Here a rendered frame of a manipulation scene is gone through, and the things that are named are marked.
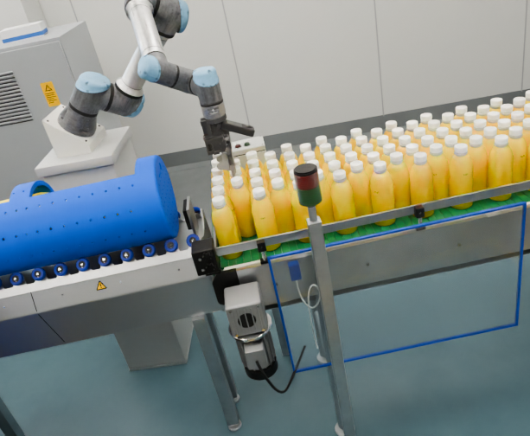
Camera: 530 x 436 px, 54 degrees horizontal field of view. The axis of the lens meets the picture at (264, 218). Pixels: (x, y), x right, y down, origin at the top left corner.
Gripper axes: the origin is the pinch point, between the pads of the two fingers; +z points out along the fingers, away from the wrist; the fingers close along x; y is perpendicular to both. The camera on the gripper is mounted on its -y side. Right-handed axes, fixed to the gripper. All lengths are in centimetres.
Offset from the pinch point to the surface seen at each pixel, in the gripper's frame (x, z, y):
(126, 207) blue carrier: 18.4, -3.7, 34.2
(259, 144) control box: -19.7, 1.1, -10.3
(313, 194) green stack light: 44.2, -8.8, -20.7
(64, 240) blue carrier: 20, 2, 56
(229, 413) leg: 15, 100, 25
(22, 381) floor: -42, 112, 135
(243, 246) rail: 26.1, 14.1, 1.6
